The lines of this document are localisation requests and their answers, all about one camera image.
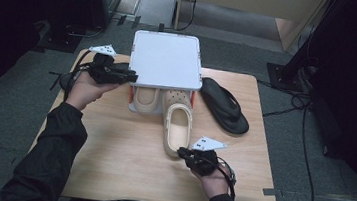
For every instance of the person's left hand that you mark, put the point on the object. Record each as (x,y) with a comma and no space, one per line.
(85,92)

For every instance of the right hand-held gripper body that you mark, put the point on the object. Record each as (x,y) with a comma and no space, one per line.
(203,161)

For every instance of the white two-tier shoe rack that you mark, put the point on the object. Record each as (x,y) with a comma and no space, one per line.
(165,59)

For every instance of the black metal stand with base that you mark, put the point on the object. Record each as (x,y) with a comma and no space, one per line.
(290,68)

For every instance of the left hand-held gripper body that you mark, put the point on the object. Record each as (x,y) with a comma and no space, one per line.
(102,69)

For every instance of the beige clog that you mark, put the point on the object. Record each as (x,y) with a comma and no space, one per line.
(177,130)
(145,98)

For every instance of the black flat stand base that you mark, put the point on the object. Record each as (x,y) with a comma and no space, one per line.
(60,41)

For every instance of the person's right hand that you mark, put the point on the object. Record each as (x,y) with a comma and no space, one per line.
(214,183)

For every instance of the black tape piece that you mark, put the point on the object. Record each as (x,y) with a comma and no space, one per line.
(121,20)
(136,21)

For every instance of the light wooden cabinet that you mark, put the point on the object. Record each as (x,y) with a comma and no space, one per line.
(260,2)

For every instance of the black flip-flop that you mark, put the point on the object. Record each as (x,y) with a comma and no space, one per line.
(66,82)
(224,105)

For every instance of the grey floor tape strip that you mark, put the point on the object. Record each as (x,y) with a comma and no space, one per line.
(272,192)

